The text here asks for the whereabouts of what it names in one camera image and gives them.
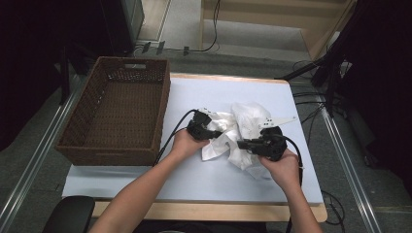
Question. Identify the white mesh laundry bag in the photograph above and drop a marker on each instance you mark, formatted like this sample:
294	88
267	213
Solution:
249	116

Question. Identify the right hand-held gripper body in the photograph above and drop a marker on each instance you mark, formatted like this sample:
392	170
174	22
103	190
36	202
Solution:
272	142

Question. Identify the dark cabinet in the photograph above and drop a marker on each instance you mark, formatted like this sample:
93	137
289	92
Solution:
123	22

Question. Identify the white knit garment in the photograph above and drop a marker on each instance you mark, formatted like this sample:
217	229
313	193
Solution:
223	122

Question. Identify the person's left hand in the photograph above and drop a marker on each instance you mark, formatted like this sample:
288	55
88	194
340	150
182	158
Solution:
186	144

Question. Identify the person's right hand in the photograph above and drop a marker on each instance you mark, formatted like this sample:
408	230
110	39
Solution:
285	171

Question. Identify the aluminium floor rail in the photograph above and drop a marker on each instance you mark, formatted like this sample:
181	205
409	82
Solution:
35	155
350	165

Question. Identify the black tripod stand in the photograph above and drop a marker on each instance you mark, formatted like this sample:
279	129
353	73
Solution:
327	71

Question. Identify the person's dark clothing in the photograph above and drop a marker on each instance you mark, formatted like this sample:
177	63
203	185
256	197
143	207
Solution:
200	227

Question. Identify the light wooden platform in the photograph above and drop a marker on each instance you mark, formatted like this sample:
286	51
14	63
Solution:
265	19

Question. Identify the brown wicker basket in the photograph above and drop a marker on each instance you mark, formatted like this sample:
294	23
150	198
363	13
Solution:
123	110

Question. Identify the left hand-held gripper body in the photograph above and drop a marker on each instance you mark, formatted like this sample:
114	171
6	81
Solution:
199	124

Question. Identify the black curtain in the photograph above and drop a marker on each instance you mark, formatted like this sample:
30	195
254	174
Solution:
382	81
35	58

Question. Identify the black chair armrest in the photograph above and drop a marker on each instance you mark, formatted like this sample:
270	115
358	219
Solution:
69	215

